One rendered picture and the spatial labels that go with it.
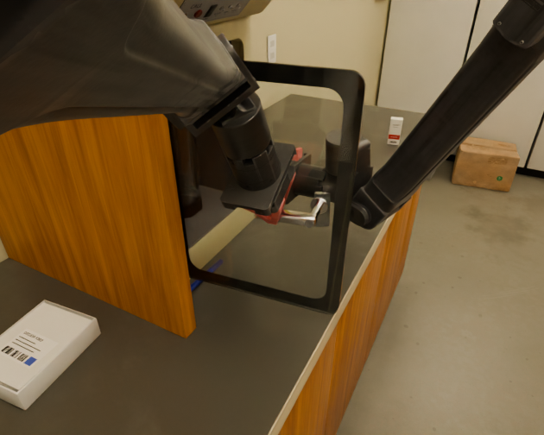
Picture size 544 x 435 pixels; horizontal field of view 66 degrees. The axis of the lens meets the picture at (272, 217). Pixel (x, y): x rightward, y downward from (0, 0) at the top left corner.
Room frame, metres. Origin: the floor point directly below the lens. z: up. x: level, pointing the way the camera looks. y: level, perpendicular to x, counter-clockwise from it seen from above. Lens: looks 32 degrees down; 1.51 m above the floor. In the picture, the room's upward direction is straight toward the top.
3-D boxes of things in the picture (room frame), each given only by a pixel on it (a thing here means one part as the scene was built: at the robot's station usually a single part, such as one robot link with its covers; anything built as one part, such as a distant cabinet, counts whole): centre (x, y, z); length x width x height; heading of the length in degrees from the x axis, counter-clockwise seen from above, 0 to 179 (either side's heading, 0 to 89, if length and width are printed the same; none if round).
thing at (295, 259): (0.56, 0.03, 1.19); 0.30 x 0.01 x 0.40; 69
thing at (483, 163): (2.93, -1.63, 0.14); 0.41 x 0.33 x 0.29; 68
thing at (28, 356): (0.46, 0.39, 0.96); 0.16 x 0.12 x 0.04; 158
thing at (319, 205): (0.50, -0.03, 1.20); 0.10 x 0.05 x 0.03; 69
